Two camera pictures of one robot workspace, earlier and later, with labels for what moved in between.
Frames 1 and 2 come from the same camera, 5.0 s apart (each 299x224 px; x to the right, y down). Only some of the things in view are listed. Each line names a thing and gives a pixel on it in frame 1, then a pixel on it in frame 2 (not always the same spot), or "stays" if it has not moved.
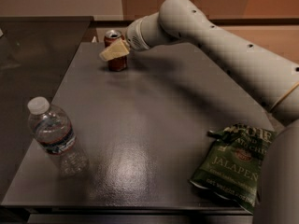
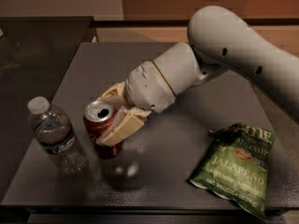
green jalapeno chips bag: [233, 168] stays
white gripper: [135, 38] to [149, 85]
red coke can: [110, 37] to [97, 116]
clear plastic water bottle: [53, 130] stays
